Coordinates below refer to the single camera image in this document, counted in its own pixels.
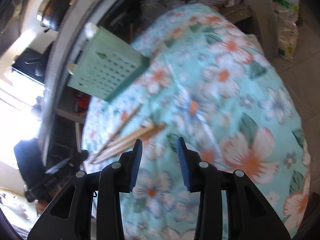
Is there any plastic bag of goods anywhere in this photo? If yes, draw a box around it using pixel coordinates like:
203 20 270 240
272 0 299 61

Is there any white shell-shaped spoon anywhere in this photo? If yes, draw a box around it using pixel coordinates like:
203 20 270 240
84 22 99 39

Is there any black wok on counter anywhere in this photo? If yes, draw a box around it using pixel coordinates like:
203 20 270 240
36 0 71 33

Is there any floral quilted table cloth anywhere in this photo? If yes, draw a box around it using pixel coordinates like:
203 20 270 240
82 3 310 239

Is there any mint green utensil caddy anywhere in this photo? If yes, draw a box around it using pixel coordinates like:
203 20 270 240
68 28 150 102

